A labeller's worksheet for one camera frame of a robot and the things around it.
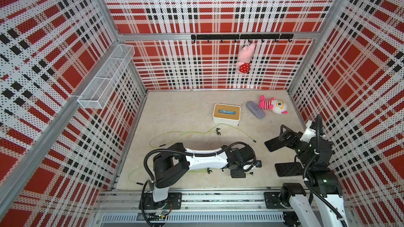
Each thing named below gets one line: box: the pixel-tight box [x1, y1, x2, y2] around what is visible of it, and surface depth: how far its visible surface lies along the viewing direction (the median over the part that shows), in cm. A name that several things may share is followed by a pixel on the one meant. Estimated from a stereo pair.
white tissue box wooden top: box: [212, 102, 241, 127], surface depth 104 cm
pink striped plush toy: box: [258, 94, 289, 115], surface depth 104 cm
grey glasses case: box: [245, 100, 266, 120], surface depth 109 cm
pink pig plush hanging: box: [235, 42, 257, 74], surface depth 95 cm
